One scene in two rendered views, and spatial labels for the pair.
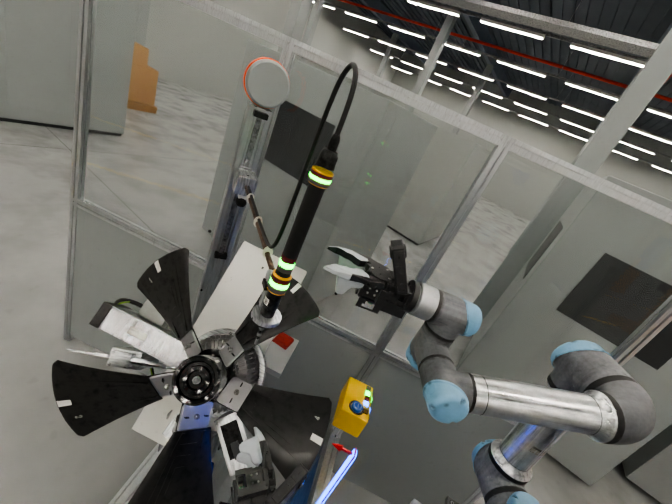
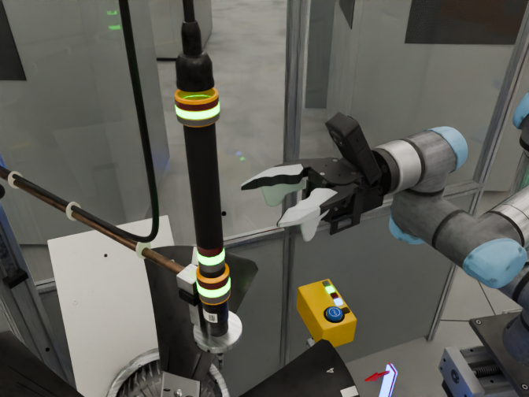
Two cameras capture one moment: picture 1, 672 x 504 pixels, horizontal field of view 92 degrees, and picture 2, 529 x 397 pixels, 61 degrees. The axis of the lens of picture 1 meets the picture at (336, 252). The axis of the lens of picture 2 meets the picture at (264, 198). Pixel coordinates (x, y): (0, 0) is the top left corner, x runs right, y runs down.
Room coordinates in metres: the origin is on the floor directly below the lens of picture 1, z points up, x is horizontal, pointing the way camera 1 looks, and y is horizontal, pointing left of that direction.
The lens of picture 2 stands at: (0.19, 0.19, 1.98)
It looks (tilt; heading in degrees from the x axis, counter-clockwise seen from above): 35 degrees down; 336
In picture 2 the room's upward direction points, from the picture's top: straight up
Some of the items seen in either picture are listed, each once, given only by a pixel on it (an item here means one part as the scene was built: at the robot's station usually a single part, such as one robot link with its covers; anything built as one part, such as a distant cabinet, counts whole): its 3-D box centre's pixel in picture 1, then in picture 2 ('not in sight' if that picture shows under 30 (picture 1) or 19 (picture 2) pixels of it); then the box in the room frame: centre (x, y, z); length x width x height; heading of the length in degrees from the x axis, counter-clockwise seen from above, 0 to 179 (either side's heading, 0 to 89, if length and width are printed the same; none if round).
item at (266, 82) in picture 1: (266, 83); not in sight; (1.21, 0.47, 1.88); 0.17 x 0.15 x 0.16; 87
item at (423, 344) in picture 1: (430, 350); (422, 212); (0.63, -0.29, 1.54); 0.11 x 0.08 x 0.11; 7
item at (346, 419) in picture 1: (352, 406); (324, 315); (0.87, -0.29, 1.02); 0.16 x 0.10 x 0.11; 177
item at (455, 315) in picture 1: (451, 314); (427, 157); (0.65, -0.29, 1.64); 0.11 x 0.08 x 0.09; 97
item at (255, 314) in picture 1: (271, 298); (210, 307); (0.61, 0.09, 1.50); 0.09 x 0.07 x 0.10; 32
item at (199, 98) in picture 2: (320, 177); (197, 106); (0.60, 0.08, 1.80); 0.04 x 0.04 x 0.03
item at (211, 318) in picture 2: (294, 243); (208, 222); (0.60, 0.08, 1.66); 0.04 x 0.04 x 0.46
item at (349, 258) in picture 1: (344, 262); (272, 190); (0.66, -0.03, 1.64); 0.09 x 0.03 x 0.06; 75
